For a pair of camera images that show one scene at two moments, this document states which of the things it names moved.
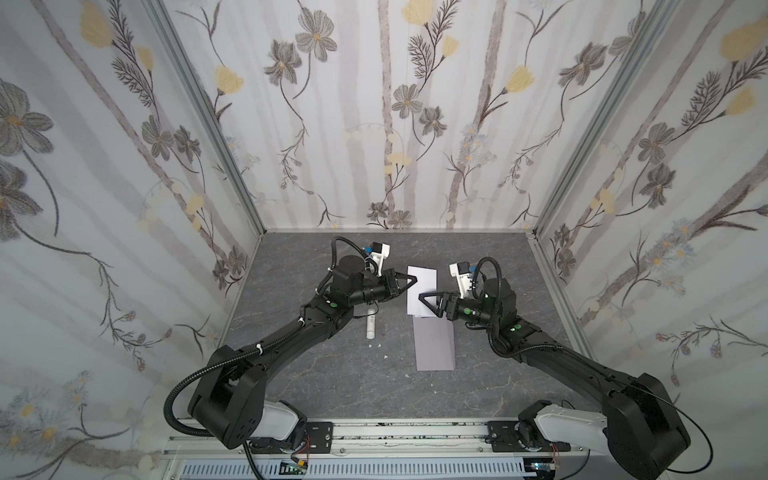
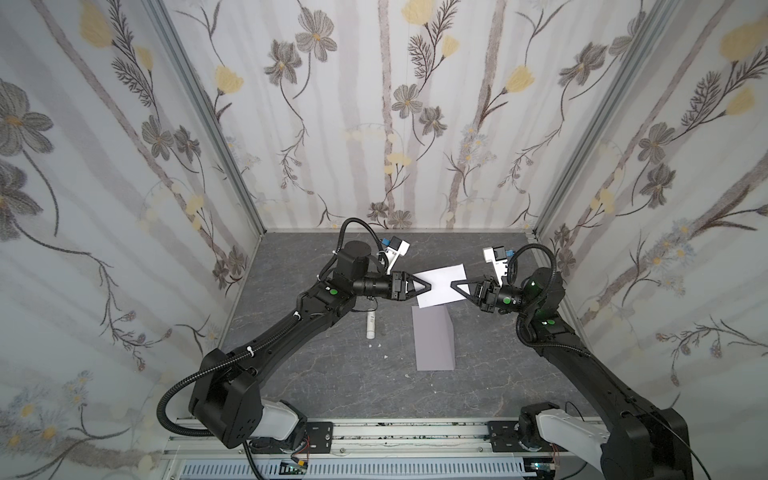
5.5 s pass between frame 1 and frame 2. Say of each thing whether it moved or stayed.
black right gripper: moved
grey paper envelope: stayed
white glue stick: stayed
